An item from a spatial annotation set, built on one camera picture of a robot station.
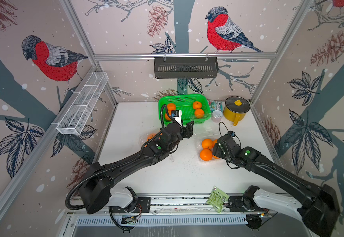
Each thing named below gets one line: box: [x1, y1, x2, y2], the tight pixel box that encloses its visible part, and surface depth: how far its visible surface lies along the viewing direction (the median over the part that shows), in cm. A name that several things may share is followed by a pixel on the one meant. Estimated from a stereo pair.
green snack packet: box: [208, 99, 224, 112], surface depth 117 cm
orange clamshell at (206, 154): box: [199, 148, 214, 161], surface depth 88 cm
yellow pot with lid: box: [222, 95, 251, 126], surface depth 103 cm
